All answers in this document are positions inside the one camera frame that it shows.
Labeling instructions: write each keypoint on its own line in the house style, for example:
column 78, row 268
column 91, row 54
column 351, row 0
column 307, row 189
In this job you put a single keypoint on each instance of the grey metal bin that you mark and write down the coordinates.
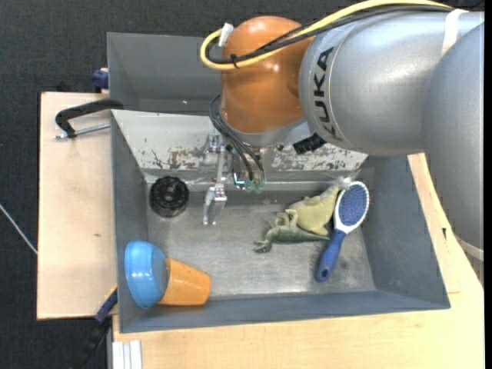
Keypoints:
column 246, row 260

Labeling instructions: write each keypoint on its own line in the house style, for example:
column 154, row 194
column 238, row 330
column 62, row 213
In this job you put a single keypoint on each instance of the black cylinder on white bracket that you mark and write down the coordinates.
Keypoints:
column 309, row 143

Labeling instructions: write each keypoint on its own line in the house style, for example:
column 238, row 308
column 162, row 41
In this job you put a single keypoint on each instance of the black ribbed round knob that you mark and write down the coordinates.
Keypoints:
column 169, row 197

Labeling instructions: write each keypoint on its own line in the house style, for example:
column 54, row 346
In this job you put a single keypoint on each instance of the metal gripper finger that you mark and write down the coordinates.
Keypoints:
column 208, row 206
column 220, row 205

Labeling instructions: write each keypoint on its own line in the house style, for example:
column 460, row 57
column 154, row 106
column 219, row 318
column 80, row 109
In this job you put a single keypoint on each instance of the blue and white hairbrush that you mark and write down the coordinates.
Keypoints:
column 350, row 208

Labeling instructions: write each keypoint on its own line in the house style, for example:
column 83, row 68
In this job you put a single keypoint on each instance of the orange cup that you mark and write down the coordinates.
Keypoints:
column 188, row 283

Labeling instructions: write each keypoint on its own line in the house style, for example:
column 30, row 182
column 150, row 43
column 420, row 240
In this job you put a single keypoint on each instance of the green toy dinosaur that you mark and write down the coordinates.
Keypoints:
column 286, row 235

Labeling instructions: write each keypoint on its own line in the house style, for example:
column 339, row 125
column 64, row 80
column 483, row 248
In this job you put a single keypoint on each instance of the yellow-green plush toy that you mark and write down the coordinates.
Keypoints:
column 317, row 211

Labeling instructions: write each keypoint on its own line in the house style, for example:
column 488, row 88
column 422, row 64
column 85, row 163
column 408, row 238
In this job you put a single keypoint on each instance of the blue bowl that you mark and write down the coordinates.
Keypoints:
column 144, row 273

